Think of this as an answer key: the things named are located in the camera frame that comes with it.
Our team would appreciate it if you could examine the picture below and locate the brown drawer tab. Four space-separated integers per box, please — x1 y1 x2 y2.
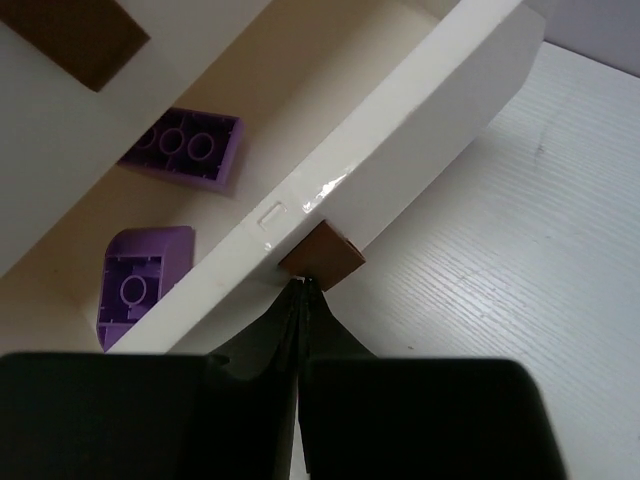
1 0 150 92
278 220 366 292

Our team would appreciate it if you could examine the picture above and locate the purple 2x2 lego brick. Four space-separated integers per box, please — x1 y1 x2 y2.
96 226 195 351

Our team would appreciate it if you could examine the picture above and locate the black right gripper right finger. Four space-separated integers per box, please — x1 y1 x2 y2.
298 279 567 479

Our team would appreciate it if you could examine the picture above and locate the brown top drawer tab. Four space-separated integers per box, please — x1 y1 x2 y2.
1 0 150 92

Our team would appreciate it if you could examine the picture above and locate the purple 2x3 lego brick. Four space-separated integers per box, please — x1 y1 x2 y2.
117 107 244 192

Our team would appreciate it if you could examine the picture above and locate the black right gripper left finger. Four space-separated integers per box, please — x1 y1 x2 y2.
1 280 303 479

